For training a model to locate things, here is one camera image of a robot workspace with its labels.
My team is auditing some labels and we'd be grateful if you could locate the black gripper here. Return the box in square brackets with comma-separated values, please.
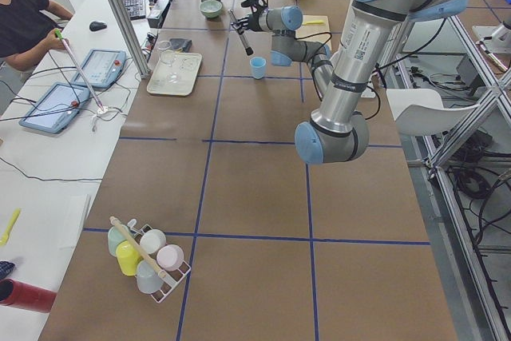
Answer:
[241, 0, 268, 32]

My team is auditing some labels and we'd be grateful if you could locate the steel muddler with black cap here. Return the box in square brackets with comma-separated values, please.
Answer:
[228, 9, 253, 56]

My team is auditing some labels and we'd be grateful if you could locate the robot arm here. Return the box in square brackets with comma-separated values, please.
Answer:
[228, 0, 333, 98]
[295, 0, 469, 165]

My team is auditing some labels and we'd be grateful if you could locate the light blue cup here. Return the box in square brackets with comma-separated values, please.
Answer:
[249, 57, 267, 80]

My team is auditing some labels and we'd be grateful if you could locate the white plastic cup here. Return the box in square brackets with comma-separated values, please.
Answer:
[140, 229, 166, 255]

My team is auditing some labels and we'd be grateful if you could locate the pink plastic cup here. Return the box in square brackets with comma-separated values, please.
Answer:
[156, 244, 184, 271]

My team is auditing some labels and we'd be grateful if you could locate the mint green plastic cup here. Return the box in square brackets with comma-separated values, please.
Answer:
[107, 226, 126, 257]

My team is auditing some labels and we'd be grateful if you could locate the yellow green plastic cup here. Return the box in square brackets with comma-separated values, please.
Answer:
[115, 240, 143, 276]

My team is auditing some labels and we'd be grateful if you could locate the pale blue plastic cup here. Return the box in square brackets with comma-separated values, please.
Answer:
[136, 260, 163, 294]

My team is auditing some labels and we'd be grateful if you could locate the green bowl of ice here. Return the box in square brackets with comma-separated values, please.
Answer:
[199, 0, 223, 19]

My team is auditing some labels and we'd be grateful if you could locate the wooden cutting board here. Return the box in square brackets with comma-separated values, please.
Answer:
[295, 15, 331, 38]

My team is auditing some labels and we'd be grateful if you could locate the grey folded cloth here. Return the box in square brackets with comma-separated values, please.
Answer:
[169, 38, 192, 53]

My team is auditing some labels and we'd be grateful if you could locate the clear wine glass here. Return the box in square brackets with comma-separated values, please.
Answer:
[156, 41, 173, 65]

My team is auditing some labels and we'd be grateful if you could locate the cream bear tray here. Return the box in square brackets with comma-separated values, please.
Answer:
[146, 53, 202, 97]

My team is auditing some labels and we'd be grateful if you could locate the black keyboard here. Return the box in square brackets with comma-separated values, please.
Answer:
[123, 0, 146, 20]

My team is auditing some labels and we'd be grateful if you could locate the black computer mouse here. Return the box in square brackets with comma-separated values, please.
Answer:
[89, 21, 107, 32]

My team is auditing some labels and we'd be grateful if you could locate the far teach pendant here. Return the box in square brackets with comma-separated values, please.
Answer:
[81, 49, 127, 90]

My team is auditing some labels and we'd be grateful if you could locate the teach pendant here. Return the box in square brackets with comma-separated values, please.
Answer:
[81, 49, 127, 90]
[18, 82, 90, 134]

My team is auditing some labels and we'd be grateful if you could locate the white chair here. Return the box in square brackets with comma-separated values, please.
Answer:
[386, 89, 479, 137]

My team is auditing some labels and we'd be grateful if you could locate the pink striped stick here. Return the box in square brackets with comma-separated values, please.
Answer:
[53, 29, 107, 114]

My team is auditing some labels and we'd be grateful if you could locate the person in black shirt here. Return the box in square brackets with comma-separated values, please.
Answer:
[1, 0, 73, 72]

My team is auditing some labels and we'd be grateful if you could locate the near teach pendant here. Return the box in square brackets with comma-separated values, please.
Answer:
[18, 82, 90, 134]

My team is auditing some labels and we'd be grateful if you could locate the red cylinder bottle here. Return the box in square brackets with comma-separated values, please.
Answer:
[1, 279, 57, 313]

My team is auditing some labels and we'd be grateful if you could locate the aluminium frame post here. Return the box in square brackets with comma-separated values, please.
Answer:
[108, 0, 150, 79]

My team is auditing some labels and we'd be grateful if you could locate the white wire cup rack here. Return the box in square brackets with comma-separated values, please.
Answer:
[128, 219, 191, 303]

